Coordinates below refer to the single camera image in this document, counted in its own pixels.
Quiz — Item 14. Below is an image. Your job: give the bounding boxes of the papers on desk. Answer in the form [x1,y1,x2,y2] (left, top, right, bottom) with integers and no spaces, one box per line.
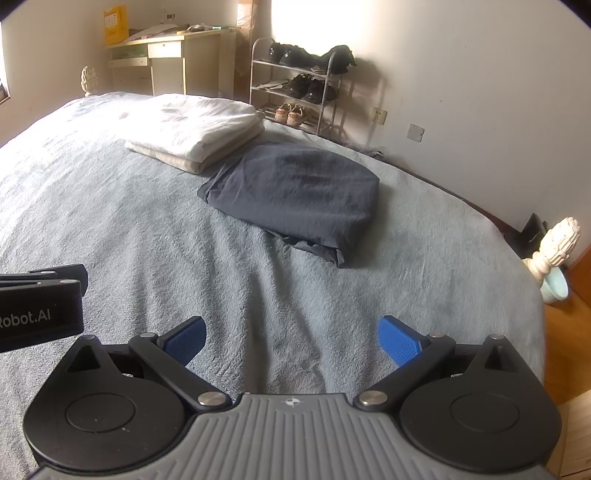
[129,23,185,42]

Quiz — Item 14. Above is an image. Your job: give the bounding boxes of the dark navy pants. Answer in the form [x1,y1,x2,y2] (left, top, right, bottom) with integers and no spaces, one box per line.
[197,142,380,268]

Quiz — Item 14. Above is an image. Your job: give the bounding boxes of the white carved bedpost finial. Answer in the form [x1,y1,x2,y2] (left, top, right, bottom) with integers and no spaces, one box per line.
[522,217,581,280]
[81,65,100,97]

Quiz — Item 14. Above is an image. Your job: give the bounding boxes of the light blue basin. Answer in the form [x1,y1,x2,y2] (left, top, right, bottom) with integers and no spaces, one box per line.
[538,269,571,304]

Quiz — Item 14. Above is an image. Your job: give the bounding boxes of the black boot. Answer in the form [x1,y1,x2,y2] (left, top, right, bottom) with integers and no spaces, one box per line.
[311,45,356,75]

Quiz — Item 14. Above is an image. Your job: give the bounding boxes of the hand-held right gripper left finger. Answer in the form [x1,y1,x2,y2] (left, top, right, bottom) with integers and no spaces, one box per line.
[65,316,232,411]

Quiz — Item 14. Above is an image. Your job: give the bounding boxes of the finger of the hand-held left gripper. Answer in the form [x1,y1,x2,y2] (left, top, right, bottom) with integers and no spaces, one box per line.
[0,264,88,295]

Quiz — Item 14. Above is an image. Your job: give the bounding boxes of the white folded cloth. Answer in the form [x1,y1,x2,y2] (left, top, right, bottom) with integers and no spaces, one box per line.
[124,93,265,162]

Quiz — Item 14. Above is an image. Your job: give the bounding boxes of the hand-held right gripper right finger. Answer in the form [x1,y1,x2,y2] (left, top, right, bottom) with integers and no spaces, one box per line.
[355,315,527,409]

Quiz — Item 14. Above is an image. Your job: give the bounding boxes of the yellow box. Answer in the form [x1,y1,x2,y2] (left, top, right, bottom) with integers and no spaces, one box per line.
[102,4,129,47]

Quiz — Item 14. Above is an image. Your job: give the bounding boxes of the wooden shelf unit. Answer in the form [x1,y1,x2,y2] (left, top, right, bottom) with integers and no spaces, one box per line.
[104,25,241,100]

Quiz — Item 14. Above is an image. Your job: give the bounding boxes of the long cardboard box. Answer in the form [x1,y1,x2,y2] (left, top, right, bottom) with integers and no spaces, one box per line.
[235,0,273,97]

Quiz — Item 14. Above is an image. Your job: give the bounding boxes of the grey fleece bed blanket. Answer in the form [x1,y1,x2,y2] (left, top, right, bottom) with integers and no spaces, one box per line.
[0,92,548,472]

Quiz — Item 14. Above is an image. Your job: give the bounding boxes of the metal shoe rack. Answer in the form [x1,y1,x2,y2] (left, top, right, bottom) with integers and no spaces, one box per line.
[249,37,354,139]

